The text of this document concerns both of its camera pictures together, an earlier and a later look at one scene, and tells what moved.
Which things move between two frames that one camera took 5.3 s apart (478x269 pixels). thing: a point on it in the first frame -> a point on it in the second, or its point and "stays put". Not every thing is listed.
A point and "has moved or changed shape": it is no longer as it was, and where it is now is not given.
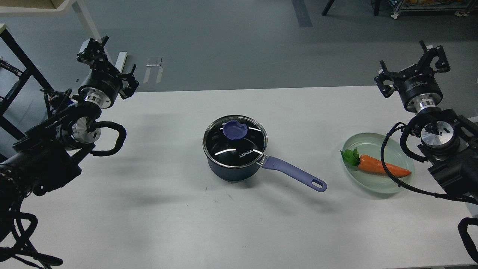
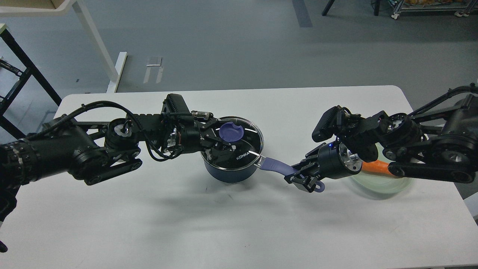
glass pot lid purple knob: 234,129 has moved or changed shape
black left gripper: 103,82 -> 191,138
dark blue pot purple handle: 285,169 stays put
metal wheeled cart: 462,8 stays put
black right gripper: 418,88 -> 335,161
